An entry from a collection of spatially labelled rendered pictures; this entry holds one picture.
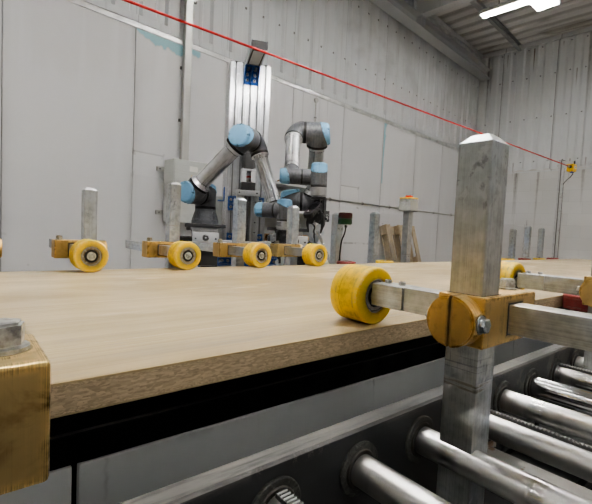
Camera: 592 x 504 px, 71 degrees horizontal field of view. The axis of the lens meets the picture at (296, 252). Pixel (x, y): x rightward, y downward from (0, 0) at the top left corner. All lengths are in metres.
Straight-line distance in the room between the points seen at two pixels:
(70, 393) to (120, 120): 3.89
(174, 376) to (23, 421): 0.22
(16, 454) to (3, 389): 0.03
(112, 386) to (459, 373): 0.33
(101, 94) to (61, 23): 0.58
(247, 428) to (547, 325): 0.35
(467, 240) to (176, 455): 0.38
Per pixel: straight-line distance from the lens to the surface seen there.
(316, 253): 1.47
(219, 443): 0.53
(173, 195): 1.39
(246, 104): 2.69
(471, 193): 0.45
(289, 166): 2.01
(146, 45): 4.50
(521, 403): 0.66
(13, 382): 0.19
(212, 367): 0.42
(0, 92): 3.98
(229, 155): 2.19
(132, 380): 0.40
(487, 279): 0.44
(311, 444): 0.40
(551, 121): 9.79
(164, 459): 0.51
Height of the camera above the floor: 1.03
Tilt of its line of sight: 3 degrees down
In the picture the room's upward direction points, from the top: 3 degrees clockwise
